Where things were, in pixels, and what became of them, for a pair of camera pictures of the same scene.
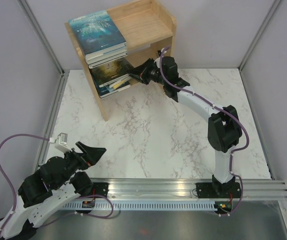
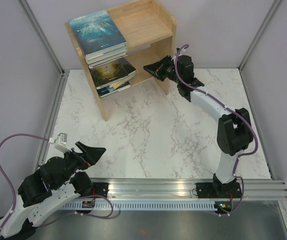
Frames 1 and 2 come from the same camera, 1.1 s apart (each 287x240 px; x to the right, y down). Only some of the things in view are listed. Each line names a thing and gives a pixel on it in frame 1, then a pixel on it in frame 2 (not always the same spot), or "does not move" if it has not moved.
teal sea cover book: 96,31 does not move
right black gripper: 141,72 → 157,68
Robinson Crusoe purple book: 107,61 does not move
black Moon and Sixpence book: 125,84 → 130,69
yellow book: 115,86 does not move
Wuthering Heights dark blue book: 103,91 does not move
